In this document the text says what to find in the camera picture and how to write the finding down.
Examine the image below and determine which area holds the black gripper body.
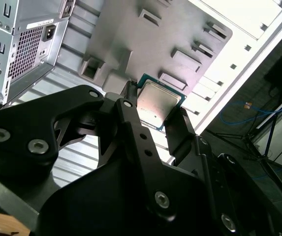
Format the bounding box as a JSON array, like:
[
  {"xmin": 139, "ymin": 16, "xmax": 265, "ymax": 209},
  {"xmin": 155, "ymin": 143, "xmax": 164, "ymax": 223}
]
[{"xmin": 36, "ymin": 159, "xmax": 217, "ymax": 236}]

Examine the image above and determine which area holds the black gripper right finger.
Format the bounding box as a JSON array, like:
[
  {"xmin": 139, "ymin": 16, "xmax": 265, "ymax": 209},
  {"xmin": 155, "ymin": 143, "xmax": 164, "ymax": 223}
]
[{"xmin": 165, "ymin": 107, "xmax": 282, "ymax": 236}]

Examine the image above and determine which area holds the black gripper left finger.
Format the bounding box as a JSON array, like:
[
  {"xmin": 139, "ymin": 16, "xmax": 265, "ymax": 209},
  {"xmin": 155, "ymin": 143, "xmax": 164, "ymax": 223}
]
[{"xmin": 0, "ymin": 81, "xmax": 177, "ymax": 222}]

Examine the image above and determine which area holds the silver CPU green edge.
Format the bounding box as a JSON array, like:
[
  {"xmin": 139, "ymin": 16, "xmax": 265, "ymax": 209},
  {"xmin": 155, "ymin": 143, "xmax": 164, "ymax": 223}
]
[{"xmin": 135, "ymin": 73, "xmax": 187, "ymax": 131}]

